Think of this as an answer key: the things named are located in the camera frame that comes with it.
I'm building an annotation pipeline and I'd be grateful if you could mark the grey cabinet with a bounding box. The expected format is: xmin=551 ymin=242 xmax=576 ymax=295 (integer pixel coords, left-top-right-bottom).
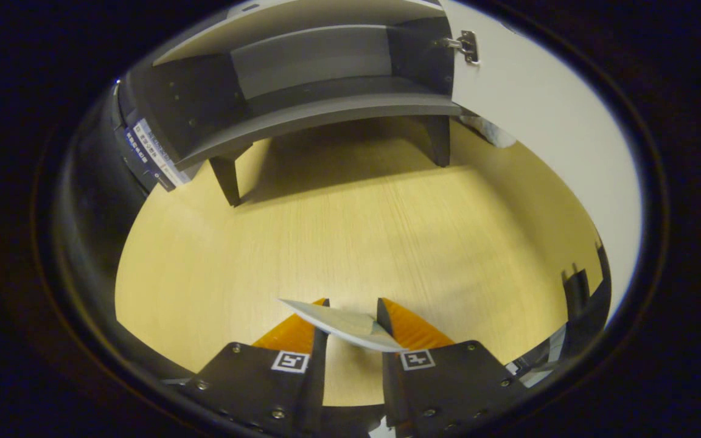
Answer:
xmin=116 ymin=0 xmax=467 ymax=207

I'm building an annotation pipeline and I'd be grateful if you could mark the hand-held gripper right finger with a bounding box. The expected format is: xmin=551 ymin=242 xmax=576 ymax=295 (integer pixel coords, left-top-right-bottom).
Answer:
xmin=376 ymin=297 xmax=528 ymax=438

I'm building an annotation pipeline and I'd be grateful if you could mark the metal door hinge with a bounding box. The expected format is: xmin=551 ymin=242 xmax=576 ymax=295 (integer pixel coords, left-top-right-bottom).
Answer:
xmin=433 ymin=30 xmax=481 ymax=66

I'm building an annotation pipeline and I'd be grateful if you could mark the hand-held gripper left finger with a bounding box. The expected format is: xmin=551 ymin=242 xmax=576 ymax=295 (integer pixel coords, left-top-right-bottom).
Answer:
xmin=177 ymin=297 xmax=331 ymax=438

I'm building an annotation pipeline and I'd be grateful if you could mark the white cabinet door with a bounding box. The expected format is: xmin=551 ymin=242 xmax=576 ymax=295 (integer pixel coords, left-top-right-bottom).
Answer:
xmin=436 ymin=0 xmax=643 ymax=323

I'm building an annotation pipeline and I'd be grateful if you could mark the white and blue tube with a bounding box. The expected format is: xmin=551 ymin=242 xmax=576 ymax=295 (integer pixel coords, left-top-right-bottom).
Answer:
xmin=279 ymin=298 xmax=408 ymax=353

